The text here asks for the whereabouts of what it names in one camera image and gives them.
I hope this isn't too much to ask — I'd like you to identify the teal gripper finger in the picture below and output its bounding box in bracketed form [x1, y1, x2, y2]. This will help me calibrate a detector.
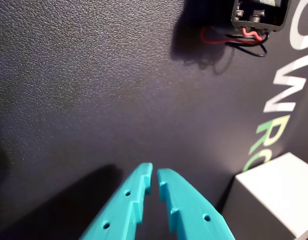
[78, 162, 154, 240]
[157, 168, 236, 240]

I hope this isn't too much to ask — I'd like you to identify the white open cardboard box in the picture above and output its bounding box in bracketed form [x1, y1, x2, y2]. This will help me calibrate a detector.
[220, 151, 308, 240]

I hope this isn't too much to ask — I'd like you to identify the black battery pack with wires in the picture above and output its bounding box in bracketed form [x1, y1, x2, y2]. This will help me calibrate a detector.
[201, 0, 292, 58]

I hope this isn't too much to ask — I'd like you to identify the dark mat with WOWRO print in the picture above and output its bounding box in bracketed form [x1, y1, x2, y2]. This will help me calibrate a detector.
[0, 0, 308, 240]

